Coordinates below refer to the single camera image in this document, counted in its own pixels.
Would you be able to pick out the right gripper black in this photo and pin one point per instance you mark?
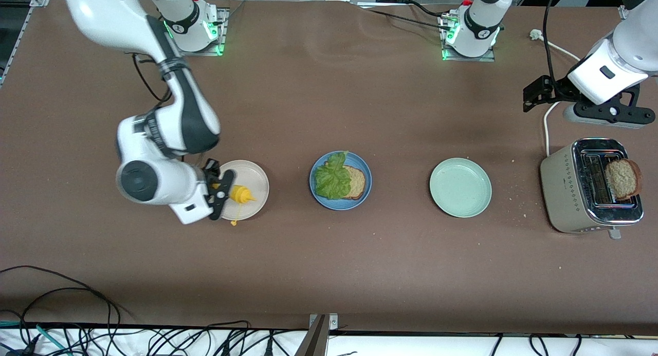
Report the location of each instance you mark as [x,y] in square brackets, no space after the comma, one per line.
[210,172]

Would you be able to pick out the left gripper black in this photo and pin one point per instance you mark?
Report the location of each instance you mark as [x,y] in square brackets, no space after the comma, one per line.
[557,89]

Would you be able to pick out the yellow squeeze bottle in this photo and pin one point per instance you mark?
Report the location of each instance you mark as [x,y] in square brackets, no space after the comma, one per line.
[241,194]

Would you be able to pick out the green lettuce leaf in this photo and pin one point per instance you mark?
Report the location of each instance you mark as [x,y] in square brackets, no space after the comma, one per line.
[331,179]

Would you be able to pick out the brown bread slice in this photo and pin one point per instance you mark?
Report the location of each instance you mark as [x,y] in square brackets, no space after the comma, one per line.
[357,181]
[623,179]

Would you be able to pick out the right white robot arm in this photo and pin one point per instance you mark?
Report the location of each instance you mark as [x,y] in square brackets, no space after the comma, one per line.
[169,189]

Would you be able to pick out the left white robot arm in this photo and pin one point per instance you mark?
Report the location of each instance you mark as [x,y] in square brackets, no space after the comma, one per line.
[478,32]

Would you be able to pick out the cream round plate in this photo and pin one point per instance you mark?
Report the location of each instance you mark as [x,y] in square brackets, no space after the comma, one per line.
[257,181]

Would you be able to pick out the blue round plate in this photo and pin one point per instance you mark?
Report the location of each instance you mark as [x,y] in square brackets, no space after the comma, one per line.
[362,202]

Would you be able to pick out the pale green round plate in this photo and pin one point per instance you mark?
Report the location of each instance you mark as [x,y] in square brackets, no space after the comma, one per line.
[460,187]

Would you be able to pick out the beige metal toaster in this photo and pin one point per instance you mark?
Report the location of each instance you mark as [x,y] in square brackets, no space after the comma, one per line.
[565,191]

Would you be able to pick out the brown table cover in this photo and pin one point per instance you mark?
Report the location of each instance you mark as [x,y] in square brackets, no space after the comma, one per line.
[329,268]

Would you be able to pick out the dark metal bar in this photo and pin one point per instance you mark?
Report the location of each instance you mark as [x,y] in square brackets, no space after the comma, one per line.
[313,343]

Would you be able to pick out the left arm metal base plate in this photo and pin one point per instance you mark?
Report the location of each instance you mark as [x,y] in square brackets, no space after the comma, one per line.
[470,59]

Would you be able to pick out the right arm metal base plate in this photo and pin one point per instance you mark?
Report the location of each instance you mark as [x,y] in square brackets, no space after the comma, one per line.
[224,22]

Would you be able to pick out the silver metal bracket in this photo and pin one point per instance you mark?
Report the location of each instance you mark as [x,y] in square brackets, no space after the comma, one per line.
[334,322]

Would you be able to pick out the aluminium frame profile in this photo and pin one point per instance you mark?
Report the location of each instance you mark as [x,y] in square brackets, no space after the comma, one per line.
[23,27]

